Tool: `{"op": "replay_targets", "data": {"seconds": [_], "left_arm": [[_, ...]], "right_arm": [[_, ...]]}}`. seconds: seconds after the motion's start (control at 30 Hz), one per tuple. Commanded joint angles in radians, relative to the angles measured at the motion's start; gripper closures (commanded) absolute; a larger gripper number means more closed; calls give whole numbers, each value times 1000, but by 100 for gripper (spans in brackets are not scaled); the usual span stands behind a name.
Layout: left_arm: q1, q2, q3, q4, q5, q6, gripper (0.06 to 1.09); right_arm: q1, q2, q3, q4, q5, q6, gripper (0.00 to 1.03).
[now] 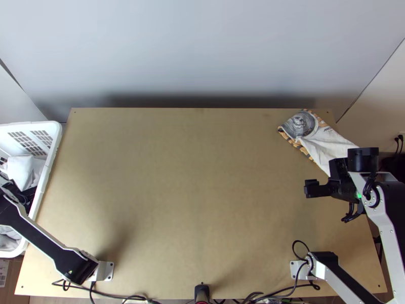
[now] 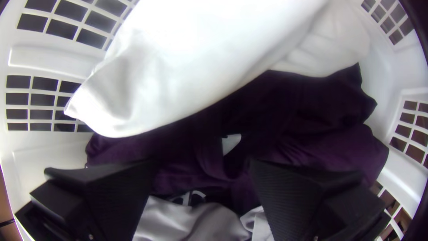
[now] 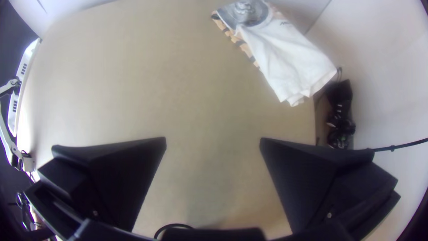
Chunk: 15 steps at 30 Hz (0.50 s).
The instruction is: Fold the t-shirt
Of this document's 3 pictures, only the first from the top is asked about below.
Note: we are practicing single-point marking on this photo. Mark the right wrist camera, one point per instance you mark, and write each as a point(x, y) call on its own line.
point(311, 183)

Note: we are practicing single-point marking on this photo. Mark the white laundry basket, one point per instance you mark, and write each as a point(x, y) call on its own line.
point(47, 158)

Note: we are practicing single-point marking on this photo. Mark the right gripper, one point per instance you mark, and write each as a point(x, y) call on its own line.
point(321, 191)

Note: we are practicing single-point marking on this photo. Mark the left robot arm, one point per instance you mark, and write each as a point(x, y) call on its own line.
point(38, 235)

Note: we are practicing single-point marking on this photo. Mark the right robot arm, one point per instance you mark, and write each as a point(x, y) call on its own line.
point(381, 221)

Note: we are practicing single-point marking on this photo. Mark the white printed t-shirt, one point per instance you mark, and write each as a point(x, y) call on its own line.
point(319, 142)

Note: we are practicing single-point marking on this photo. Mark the cardboard box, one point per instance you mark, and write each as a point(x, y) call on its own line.
point(11, 274)

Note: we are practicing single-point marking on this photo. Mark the white wall socket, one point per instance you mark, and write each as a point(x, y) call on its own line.
point(401, 136)

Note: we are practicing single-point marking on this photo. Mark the heap of clothes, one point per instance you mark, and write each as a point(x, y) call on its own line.
point(22, 169)

